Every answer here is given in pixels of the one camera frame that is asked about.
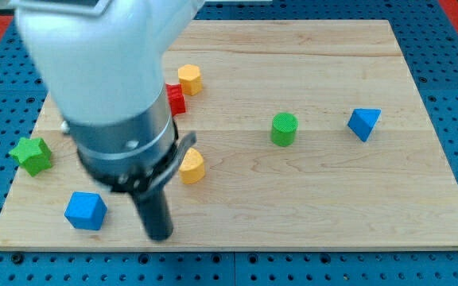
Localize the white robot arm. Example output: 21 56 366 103
12 0 203 241

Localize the wooden board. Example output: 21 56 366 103
0 20 458 252

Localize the green star block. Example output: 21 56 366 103
9 137 52 176

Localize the blue triangle block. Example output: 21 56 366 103
347 108 382 142

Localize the green cylinder block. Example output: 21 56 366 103
270 112 298 147

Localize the blue cube block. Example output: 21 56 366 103
64 191 107 230

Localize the red block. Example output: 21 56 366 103
165 84 186 116

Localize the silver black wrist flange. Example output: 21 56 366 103
67 87 196 192

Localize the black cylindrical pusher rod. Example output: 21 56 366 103
130 188 173 242

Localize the yellow hexagon block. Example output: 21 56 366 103
177 64 203 96

